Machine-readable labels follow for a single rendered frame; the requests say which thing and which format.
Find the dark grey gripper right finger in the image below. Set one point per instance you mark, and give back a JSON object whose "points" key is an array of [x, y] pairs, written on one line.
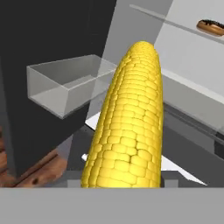
{"points": [[170, 178]]}

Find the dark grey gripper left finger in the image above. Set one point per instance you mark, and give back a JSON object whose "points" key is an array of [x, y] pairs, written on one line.
{"points": [[73, 178]]}

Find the clear glass fridge shelf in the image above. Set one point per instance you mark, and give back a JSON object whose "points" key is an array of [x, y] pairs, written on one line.
{"points": [[192, 87], [175, 24]]}

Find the chocolate glazed doughnut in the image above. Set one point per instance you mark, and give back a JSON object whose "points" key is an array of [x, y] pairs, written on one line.
{"points": [[210, 26]]}

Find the clear fridge door bin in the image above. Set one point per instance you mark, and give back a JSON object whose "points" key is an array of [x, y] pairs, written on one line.
{"points": [[58, 87]]}

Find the black fridge door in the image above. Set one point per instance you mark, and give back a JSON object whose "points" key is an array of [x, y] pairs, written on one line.
{"points": [[43, 29]]}

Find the yellow corn cob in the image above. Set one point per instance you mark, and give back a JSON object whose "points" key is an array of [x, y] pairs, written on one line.
{"points": [[131, 122]]}

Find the grey fridge interior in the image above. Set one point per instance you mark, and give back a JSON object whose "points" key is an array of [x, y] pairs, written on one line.
{"points": [[186, 55]]}

